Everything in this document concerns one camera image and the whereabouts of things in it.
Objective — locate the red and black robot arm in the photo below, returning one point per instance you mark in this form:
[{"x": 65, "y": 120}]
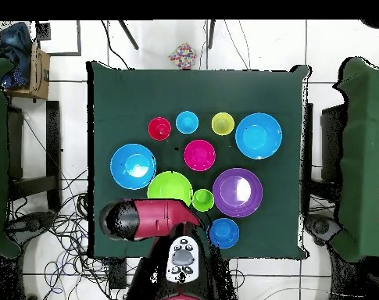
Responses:
[{"x": 158, "y": 215}]

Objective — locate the pink bowl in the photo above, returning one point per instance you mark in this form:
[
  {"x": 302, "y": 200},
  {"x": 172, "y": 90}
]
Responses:
[{"x": 199, "y": 155}]

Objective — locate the green bowl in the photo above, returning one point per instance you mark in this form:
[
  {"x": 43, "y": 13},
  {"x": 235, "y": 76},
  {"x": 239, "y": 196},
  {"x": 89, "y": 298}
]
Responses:
[{"x": 169, "y": 187}]

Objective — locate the green cup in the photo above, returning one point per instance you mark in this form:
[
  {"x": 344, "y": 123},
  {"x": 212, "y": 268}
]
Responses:
[{"x": 203, "y": 200}]

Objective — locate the light blue cup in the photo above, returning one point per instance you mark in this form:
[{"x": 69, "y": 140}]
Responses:
[{"x": 187, "y": 122}]

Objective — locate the purple bowl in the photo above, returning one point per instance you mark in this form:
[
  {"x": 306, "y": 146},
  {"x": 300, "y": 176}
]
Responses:
[{"x": 226, "y": 193}]

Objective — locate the red cup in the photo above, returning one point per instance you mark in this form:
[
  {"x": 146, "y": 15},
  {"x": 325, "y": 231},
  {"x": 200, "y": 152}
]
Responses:
[{"x": 159, "y": 128}]

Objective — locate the yellow cup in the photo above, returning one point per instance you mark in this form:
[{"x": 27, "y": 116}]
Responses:
[{"x": 223, "y": 124}]

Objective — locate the large light blue bowl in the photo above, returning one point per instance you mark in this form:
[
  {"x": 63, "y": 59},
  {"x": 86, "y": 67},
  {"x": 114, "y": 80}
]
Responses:
[
  {"x": 133, "y": 166},
  {"x": 258, "y": 136}
]

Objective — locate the dark green tablecloth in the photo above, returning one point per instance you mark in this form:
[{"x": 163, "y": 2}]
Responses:
[{"x": 192, "y": 93}]

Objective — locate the small dark blue bowl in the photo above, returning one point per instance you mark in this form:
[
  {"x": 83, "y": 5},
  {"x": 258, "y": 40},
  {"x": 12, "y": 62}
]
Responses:
[{"x": 225, "y": 233}]

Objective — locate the colourful patterned box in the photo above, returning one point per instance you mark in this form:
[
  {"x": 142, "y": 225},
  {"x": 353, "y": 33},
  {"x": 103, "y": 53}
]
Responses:
[{"x": 183, "y": 55}]

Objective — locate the black tripod leg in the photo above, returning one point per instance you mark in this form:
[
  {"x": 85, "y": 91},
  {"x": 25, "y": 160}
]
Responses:
[
  {"x": 129, "y": 36},
  {"x": 211, "y": 34}
]

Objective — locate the black stool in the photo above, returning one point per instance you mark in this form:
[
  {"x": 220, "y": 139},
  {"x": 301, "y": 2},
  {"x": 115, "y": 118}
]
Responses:
[
  {"x": 53, "y": 140},
  {"x": 331, "y": 143}
]

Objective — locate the cardboard box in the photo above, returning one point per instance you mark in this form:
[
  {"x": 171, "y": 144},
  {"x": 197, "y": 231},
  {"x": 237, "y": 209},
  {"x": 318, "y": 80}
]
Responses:
[{"x": 39, "y": 78}]

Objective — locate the blue denim cloth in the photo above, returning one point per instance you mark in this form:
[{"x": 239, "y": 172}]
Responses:
[{"x": 14, "y": 43}]

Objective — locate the grey pedestal foot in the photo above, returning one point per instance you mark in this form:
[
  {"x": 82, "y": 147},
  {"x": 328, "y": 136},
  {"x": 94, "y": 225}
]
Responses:
[
  {"x": 29, "y": 222},
  {"x": 320, "y": 226}
]

